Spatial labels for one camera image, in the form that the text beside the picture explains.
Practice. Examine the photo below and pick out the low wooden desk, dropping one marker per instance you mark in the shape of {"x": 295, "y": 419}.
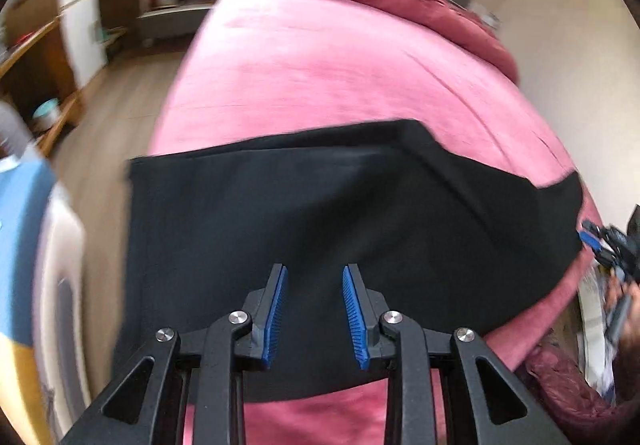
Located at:
{"x": 35, "y": 75}

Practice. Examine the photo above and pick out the black pants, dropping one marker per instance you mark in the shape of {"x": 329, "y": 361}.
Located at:
{"x": 300, "y": 205}

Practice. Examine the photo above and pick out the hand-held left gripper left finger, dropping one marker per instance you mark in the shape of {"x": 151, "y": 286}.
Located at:
{"x": 272, "y": 320}

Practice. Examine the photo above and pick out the dark red cloth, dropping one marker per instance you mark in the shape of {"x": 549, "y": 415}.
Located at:
{"x": 565, "y": 385}

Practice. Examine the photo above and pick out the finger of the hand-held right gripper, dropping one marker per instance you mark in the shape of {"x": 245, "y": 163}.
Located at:
{"x": 590, "y": 239}

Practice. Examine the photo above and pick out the pink bed sheet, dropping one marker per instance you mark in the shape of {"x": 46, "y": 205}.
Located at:
{"x": 310, "y": 75}

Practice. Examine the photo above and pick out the blue chair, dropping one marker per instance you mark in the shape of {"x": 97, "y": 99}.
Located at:
{"x": 30, "y": 275}

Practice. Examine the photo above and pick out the person's right hand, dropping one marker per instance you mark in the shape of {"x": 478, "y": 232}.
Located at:
{"x": 634, "y": 305}

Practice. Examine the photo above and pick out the white paper bag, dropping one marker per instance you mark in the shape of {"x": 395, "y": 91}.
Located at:
{"x": 595, "y": 325}

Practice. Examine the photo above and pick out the grey low shelf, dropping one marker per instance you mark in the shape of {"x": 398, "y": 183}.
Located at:
{"x": 175, "y": 5}

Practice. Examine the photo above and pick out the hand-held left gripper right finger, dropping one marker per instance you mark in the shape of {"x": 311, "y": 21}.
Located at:
{"x": 356, "y": 320}

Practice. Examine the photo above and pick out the teal cup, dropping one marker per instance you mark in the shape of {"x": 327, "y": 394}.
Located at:
{"x": 46, "y": 114}

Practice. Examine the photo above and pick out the white cabinet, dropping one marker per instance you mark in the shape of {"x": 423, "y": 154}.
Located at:
{"x": 80, "y": 25}

